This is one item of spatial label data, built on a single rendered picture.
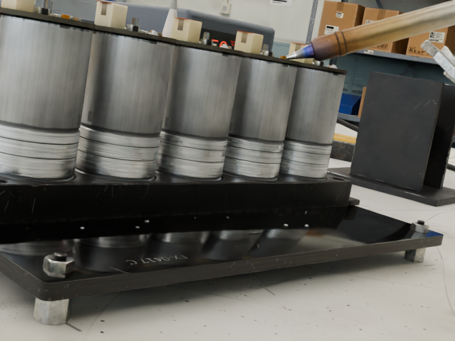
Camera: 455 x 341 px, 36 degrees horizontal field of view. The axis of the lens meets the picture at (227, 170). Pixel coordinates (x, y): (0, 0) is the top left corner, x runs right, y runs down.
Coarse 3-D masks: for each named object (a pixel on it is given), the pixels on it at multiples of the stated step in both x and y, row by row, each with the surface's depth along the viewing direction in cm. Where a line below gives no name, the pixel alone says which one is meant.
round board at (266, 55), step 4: (244, 52) 23; (264, 52) 23; (268, 52) 23; (272, 52) 23; (248, 56) 23; (252, 56) 23; (256, 56) 23; (260, 56) 23; (264, 56) 23; (268, 56) 23; (272, 56) 23; (280, 56) 24; (272, 60) 23; (276, 60) 23; (280, 60) 23; (284, 60) 23; (288, 60) 23; (292, 60) 23; (296, 64) 23
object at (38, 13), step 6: (0, 12) 17; (6, 12) 17; (12, 12) 17; (18, 12) 17; (24, 12) 17; (30, 12) 17; (36, 12) 17; (42, 12) 17; (48, 12) 17; (42, 18) 17; (48, 18) 17; (54, 18) 17; (60, 18) 17; (72, 18) 18; (78, 18) 18; (72, 24) 17; (78, 24) 17; (84, 24) 17; (90, 24) 18
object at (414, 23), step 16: (400, 16) 23; (416, 16) 23; (432, 16) 23; (448, 16) 23; (336, 32) 23; (352, 32) 23; (368, 32) 23; (384, 32) 23; (400, 32) 23; (416, 32) 23; (320, 48) 23; (336, 48) 23; (352, 48) 23
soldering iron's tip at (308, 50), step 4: (304, 48) 23; (308, 48) 23; (312, 48) 23; (296, 52) 23; (300, 52) 23; (304, 52) 23; (308, 52) 23; (312, 52) 23; (288, 56) 23; (292, 56) 23; (296, 56) 23; (300, 56) 23; (304, 56) 23; (308, 56) 23; (312, 56) 23
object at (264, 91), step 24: (240, 72) 23; (264, 72) 23; (288, 72) 23; (240, 96) 23; (264, 96) 23; (288, 96) 24; (240, 120) 23; (264, 120) 23; (240, 144) 23; (264, 144) 23; (240, 168) 23; (264, 168) 24
